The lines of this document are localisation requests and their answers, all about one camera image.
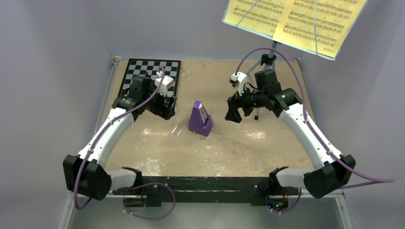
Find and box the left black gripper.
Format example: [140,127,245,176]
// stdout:
[142,84,175,120]

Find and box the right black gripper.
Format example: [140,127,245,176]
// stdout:
[225,83,267,123]

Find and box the clear plastic metronome cover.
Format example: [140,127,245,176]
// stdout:
[171,116,189,137]

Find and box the purple metronome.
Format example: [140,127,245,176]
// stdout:
[188,101,213,136]

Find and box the light blue music stand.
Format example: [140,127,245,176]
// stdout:
[221,0,370,121]

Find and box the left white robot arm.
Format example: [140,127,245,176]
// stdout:
[63,72,176,200]

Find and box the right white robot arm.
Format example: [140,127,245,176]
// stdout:
[225,69,356,198]

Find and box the black white chessboard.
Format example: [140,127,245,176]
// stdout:
[117,58,181,105]

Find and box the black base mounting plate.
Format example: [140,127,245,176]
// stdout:
[113,176,299,207]

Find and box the left yellow sheet music page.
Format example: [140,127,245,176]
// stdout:
[223,0,287,37]

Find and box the yellow sheet music page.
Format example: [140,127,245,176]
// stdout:
[273,0,367,60]
[223,0,287,37]

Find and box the right yellow sheet music page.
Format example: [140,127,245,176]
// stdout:
[273,0,367,60]

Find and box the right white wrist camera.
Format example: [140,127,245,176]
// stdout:
[229,72,248,96]

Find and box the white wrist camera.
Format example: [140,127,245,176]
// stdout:
[229,72,248,96]
[154,75,175,96]

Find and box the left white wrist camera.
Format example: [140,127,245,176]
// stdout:
[154,75,175,96]

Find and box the aluminium frame rail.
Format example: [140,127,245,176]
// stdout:
[63,66,356,214]

